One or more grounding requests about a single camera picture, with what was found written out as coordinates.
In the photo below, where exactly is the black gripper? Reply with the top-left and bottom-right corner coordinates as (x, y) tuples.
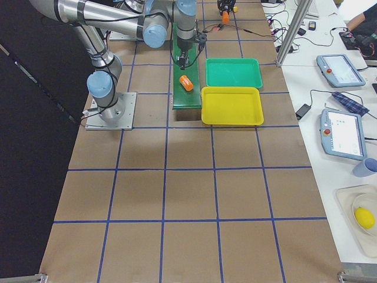
(177, 41), (206, 70)
(217, 0), (236, 13)

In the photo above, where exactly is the orange cylinder marked 4680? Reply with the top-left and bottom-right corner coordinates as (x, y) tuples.
(179, 75), (194, 91)

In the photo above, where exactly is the plain orange cylinder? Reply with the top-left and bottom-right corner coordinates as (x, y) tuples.
(221, 11), (230, 24)

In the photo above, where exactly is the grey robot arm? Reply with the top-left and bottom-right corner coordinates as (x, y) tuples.
(30, 1), (207, 123)

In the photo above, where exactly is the green conveyor belt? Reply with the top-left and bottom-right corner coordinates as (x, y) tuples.
(171, 22), (203, 111)

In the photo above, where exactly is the green plastic tray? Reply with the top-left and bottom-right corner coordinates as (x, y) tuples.
(206, 58), (263, 89)

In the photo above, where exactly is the yellow plastic tray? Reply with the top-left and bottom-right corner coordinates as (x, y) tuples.
(201, 86), (264, 126)

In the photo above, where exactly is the teach pendant tablet far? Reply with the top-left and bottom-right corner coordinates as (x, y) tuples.
(316, 54), (366, 88)

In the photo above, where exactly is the teach pendant tablet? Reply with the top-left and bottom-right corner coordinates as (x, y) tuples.
(319, 108), (368, 161)
(316, 54), (366, 88)

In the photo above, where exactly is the black power adapter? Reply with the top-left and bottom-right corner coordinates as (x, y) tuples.
(295, 104), (311, 120)

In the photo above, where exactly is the blue plaid cloth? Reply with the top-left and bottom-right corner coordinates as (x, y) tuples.
(332, 91), (369, 117)

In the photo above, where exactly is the teach pendant tablet near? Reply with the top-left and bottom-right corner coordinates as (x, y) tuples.
(319, 108), (368, 161)

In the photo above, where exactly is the blue cup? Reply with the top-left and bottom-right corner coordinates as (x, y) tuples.
(352, 158), (377, 177)

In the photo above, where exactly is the white bowl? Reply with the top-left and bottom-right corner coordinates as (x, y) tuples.
(352, 193), (376, 236)

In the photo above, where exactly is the yellow lemon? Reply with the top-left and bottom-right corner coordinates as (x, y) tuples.
(354, 207), (375, 229)

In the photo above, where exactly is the beige tray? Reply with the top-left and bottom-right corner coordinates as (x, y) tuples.
(336, 185), (376, 258)

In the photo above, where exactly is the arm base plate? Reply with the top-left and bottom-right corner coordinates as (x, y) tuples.
(110, 31), (144, 42)
(84, 92), (137, 130)

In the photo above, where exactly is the aluminium frame post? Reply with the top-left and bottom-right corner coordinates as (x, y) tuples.
(276, 0), (312, 67)

